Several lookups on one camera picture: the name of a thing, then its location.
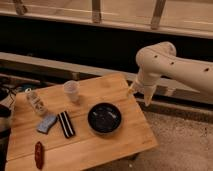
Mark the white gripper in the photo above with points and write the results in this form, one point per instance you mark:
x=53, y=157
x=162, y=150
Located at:
x=146, y=83

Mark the black ceramic bowl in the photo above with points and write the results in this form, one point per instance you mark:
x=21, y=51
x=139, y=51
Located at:
x=104, y=118

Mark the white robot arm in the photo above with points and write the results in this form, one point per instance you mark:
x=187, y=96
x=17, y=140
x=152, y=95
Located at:
x=159, y=60

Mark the clear plastic cup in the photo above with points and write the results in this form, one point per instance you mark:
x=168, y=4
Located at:
x=71, y=89

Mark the wooden table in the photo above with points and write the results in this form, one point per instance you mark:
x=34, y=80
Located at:
x=86, y=149

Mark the black white striped block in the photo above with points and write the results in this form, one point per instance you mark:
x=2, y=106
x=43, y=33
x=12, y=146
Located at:
x=66, y=124

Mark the blue sponge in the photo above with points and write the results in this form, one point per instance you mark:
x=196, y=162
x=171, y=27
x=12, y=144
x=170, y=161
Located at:
x=47, y=122

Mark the red oblong object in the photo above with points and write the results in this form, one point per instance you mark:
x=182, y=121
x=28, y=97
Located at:
x=39, y=155

